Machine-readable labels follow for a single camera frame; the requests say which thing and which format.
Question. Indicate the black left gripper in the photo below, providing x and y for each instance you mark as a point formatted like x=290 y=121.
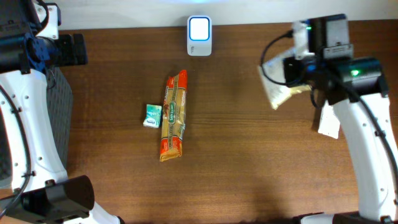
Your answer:
x=78 y=48

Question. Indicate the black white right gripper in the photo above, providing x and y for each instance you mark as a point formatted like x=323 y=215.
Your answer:
x=292 y=66

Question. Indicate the cream blue snack bag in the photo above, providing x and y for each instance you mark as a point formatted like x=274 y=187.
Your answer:
x=274 y=68

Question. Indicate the leaf pattern cream tube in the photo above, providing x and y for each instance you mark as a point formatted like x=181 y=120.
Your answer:
x=329 y=124

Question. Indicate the small teal tissue pack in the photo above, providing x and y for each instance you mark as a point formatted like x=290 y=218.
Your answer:
x=153 y=116

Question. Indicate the orange San Remo pasta pack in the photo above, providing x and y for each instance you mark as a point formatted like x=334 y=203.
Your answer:
x=173 y=117

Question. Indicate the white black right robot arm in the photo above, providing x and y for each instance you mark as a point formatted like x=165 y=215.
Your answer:
x=357 y=90

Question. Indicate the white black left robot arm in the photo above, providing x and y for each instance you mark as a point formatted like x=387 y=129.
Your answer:
x=42 y=190

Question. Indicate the white barcode scanner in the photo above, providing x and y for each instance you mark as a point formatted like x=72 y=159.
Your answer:
x=199 y=36

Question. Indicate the grey plastic basket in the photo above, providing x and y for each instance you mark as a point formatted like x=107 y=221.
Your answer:
x=59 y=104

